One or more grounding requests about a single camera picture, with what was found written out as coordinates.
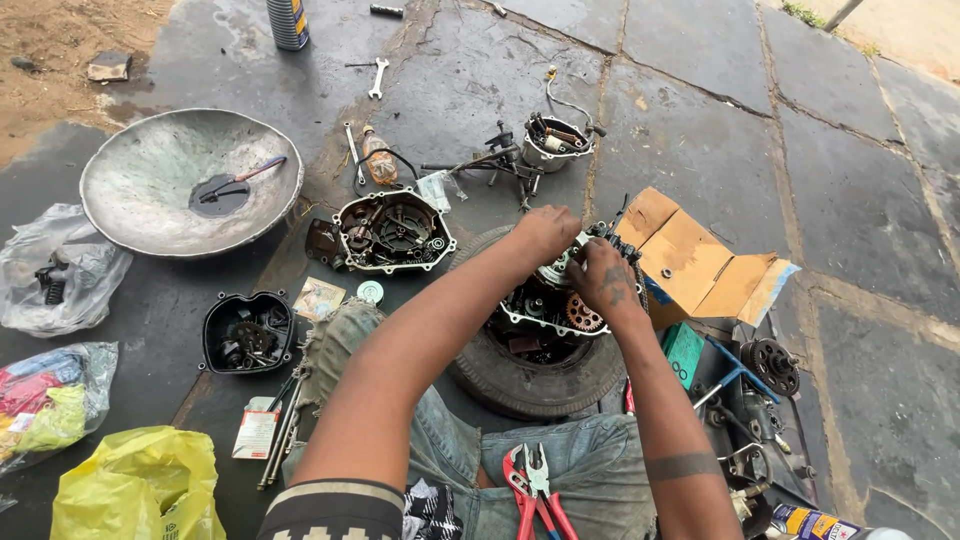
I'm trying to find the person's right hand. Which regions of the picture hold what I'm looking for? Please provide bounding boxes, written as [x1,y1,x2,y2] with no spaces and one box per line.
[564,238,645,320]

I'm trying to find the heap of engine parts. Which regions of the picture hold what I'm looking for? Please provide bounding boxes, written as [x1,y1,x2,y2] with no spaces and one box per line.
[688,322,823,537]

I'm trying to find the motorcycle engine crankcase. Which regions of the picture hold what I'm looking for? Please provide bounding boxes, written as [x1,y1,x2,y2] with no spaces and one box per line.
[487,219,651,340]

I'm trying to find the black gear shift shaft assembly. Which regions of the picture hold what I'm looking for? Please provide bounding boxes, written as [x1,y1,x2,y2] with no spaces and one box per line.
[420,120,546,213]

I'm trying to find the black clutch gear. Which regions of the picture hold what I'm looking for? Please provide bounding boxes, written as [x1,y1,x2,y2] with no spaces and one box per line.
[739,336,802,398]

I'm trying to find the black cover holding gear parts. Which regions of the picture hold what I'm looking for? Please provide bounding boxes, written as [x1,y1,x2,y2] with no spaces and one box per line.
[198,290,297,375]

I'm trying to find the grey wire with yellow connector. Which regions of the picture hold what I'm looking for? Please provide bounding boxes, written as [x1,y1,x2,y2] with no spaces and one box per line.
[544,65,595,127]

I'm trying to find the black cable loop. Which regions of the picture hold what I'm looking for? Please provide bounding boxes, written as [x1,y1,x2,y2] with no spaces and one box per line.
[351,147,420,198]

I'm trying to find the red-handled pliers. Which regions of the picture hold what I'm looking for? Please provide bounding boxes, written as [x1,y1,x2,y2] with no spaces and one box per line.
[501,441,581,540]

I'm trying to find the green cardboard parts box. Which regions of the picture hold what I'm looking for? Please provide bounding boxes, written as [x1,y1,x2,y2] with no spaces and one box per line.
[659,321,707,392]

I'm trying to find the brown cardboard box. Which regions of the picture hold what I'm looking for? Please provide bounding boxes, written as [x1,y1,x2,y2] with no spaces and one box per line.
[613,186,802,332]

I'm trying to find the yellow plastic bag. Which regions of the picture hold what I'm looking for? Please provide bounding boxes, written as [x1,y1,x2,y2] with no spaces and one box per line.
[49,425,228,540]

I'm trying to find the engine cover with clutch parts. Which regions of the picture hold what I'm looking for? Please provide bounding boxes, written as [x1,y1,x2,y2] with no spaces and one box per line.
[332,188,458,276]

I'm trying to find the short silver open-end wrench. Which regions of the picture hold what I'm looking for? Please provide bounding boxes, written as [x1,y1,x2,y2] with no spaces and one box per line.
[366,57,391,101]

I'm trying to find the black engine timing chain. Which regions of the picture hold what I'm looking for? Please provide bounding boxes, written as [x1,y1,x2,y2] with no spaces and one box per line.
[588,220,651,315]

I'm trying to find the person's torn blue jeans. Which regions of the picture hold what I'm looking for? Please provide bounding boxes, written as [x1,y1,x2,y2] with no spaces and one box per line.
[281,298,661,540]

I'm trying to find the large dented metal basin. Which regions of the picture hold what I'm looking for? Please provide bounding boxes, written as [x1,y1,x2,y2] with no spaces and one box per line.
[78,108,306,260]

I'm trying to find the person's striped dark sleeve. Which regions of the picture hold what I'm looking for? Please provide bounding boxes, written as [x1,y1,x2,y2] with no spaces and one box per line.
[256,478,407,540]

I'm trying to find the black and white checked cloth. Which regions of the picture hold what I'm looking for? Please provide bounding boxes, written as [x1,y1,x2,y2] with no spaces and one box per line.
[402,477,465,540]

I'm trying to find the blue T-handle wrench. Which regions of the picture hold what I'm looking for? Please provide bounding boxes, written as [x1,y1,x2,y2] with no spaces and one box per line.
[690,334,782,411]

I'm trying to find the flat grey stone piece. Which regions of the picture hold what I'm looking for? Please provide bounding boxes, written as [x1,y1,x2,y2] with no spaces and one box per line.
[86,50,134,84]

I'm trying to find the grey ribbed oil bottle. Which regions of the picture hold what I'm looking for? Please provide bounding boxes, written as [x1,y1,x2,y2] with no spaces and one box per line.
[265,0,312,53]

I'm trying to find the crumpled clear plastic wrapper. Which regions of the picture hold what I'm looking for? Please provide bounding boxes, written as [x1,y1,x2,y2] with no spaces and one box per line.
[415,170,469,216]

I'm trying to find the small printed picture card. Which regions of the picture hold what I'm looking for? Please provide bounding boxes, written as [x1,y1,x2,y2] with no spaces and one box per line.
[291,276,348,323]

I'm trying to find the brown metal engine part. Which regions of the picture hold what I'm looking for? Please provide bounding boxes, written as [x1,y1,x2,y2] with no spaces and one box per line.
[303,217,347,269]

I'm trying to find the brush with reddish handle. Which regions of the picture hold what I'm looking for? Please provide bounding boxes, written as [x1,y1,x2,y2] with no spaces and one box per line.
[198,155,288,204]

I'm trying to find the silver cylinder housing with parts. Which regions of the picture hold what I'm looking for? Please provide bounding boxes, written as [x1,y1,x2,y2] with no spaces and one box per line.
[520,112,608,174]

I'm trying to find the worn black rubber tyre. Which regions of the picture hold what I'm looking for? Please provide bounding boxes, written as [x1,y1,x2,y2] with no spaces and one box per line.
[447,225,628,421]

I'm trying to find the yellow and blue spray can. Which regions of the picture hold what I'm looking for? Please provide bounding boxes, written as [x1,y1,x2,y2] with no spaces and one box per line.
[770,503,913,540]

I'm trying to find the red and white paper packet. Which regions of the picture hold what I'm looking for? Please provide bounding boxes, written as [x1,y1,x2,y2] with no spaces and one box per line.
[231,396,283,461]

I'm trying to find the grey metal pole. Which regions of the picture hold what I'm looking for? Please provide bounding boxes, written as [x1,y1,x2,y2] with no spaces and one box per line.
[822,0,865,33]

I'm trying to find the long silver spanner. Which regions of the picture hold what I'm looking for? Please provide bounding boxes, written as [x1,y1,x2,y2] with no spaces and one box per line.
[343,121,368,187]

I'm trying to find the clear bag with black parts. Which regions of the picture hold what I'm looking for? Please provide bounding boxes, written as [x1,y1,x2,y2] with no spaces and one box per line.
[0,203,135,339]

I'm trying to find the bundle of long metal bolts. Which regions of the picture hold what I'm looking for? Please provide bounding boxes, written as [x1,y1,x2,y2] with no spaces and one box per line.
[256,370,307,493]

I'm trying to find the clear bag of coloured cloths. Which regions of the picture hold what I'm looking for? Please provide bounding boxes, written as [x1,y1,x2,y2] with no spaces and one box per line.
[0,342,120,479]

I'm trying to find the plastic bottle with amber liquid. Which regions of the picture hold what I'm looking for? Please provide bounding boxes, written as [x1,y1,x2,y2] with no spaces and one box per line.
[361,124,400,187]

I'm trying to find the person's left hand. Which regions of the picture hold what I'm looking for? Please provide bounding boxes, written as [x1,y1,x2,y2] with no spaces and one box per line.
[510,204,584,265]

